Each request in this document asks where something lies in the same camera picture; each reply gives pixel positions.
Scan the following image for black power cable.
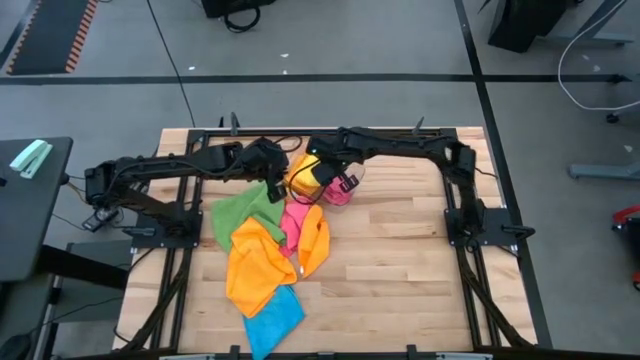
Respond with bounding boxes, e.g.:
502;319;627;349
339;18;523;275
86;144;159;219
52;172;89;231

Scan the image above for green microfiber towel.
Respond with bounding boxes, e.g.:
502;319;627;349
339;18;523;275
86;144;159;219
210;180;287;254

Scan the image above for black mat with orange edge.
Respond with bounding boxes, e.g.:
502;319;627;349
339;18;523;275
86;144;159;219
7;0;100;76

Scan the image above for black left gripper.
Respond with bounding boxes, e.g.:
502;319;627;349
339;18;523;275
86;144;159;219
239;137;291;204

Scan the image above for black power adapter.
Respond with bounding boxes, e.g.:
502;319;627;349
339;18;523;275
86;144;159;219
81;205;121;233

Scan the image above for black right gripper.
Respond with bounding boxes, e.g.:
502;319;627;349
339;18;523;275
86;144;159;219
307;133;362;195

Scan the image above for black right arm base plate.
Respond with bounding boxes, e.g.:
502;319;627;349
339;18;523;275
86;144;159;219
444;207;536;247

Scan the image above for red cart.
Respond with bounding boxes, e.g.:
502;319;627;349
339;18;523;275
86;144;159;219
611;204;640;292

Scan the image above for black side table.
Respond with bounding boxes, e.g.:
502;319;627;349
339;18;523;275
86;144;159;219
0;137;74;284

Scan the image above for grey desk leg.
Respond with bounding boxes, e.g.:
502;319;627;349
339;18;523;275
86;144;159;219
547;0;640;47

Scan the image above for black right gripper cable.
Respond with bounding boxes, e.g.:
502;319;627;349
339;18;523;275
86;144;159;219
286;158;329;207

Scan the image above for coiled black cable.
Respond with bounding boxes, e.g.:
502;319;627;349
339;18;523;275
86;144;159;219
222;5;262;34

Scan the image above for blue microfiber towel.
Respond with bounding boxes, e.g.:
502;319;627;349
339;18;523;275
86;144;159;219
243;285;306;360

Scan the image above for black cabinet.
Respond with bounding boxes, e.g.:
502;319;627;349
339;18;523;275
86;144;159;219
487;0;574;55

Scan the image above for black desk crossbeam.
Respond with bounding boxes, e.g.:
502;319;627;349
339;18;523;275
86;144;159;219
38;243;130;290

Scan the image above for thin black floor cable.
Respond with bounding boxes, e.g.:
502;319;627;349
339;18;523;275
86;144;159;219
146;0;197;129

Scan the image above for black equipment box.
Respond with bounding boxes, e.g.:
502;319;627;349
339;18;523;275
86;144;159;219
201;0;278;20

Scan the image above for black aluminium table frame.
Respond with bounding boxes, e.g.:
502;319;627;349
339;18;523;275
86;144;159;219
119;127;539;360

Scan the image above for grey desk foot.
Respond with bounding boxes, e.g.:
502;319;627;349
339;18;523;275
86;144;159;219
568;162;640;181

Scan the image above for mint green stapler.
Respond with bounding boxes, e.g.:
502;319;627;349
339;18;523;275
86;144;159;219
9;139;54;180

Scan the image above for pink microfiber towel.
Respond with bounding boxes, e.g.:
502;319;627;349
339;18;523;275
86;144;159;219
322;174;355;207
278;199;312;259

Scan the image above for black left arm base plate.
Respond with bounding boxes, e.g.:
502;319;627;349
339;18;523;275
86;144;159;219
123;207;204;250

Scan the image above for orange microfiber towel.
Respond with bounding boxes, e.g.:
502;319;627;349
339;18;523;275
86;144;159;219
225;215;299;320
285;154;321;202
298;203;331;280

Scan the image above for white floor cable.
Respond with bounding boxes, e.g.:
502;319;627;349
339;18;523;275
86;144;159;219
556;0;640;112

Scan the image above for clear plastic bin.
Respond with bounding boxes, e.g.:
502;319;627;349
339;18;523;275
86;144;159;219
282;149;367;209

